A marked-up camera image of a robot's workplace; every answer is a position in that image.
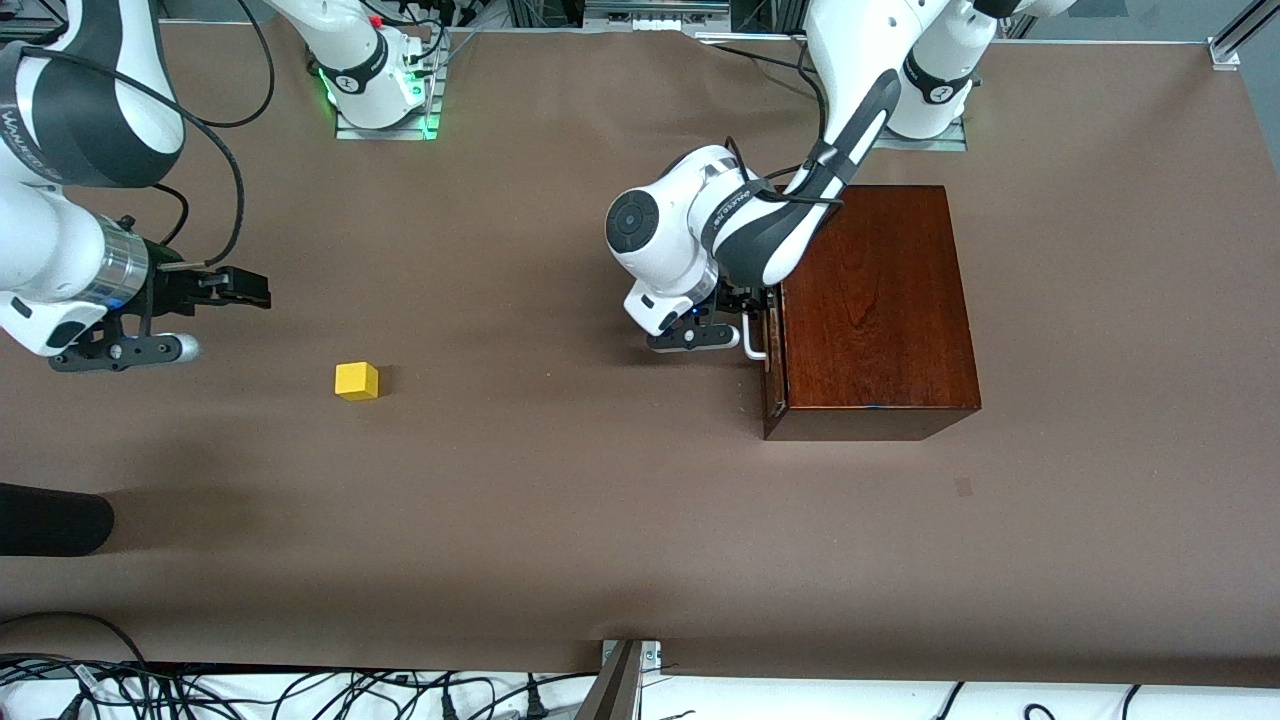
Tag wooden drawer with white handle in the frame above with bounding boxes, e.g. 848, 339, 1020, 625
742, 285, 791, 401

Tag dark wooden drawer cabinet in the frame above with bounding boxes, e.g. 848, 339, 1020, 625
763, 185, 983, 442

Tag black cylindrical object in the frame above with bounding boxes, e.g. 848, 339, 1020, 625
0, 483, 116, 557

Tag brown table cover sheet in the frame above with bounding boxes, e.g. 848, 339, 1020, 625
0, 20, 1280, 691

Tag grey metal bar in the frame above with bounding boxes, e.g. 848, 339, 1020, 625
573, 640, 644, 720

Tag aluminium corner profile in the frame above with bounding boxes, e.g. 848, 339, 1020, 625
1208, 0, 1280, 71

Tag black cable with metal plug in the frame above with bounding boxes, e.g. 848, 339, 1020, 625
15, 45, 246, 271

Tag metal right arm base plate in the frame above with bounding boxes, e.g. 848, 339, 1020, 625
335, 40, 446, 141

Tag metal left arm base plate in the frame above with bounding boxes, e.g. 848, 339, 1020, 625
878, 118, 969, 153

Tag black base cable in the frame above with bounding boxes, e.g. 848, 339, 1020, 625
700, 42, 811, 76

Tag black frame post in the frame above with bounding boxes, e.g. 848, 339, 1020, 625
730, 0, 806, 33

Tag thick black cable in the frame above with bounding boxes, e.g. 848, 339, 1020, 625
0, 612, 149, 669

